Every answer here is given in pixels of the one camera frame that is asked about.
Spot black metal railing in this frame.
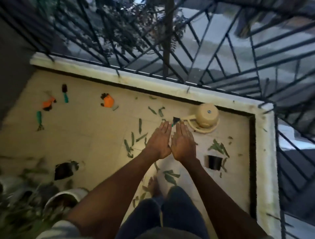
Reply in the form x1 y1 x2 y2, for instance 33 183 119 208
0 0 315 239

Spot green leaves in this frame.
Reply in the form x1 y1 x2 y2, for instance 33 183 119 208
123 95 269 207

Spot person's left hand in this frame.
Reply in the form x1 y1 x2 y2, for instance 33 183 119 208
145 121 172 160

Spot person's right leg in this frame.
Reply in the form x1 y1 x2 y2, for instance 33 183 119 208
161 186 210 239

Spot person's left foot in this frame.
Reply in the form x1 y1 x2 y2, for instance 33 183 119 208
147 176 163 197

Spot person's grey shirt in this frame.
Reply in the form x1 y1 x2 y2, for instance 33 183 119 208
37 220 274 239

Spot person's right forearm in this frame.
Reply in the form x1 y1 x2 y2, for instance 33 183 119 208
182 157 267 239

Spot beige plastic watering can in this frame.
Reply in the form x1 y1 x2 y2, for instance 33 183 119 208
181 103 220 134

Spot teal handled hand rake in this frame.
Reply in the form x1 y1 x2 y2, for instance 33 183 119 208
36 111 45 132

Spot green trees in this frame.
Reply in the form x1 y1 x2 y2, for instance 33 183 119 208
37 0 187 64

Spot person's left forearm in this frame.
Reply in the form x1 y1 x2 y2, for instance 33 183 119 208
65 150 160 239

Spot green leafy potted plant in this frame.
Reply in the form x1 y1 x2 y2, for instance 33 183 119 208
0 157 74 239

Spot orange black work glove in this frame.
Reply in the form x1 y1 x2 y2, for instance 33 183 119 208
42 95 57 112
100 93 115 108

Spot white round plant pot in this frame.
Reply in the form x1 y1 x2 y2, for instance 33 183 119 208
44 188 89 215
0 176 28 195

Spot small black plastic pot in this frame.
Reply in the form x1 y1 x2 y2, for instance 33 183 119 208
204 155 223 171
54 161 80 181

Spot wide teal handled trowel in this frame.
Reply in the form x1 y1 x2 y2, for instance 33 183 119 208
61 83 69 104

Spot person's right hand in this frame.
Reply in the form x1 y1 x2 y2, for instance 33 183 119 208
170 121 197 164

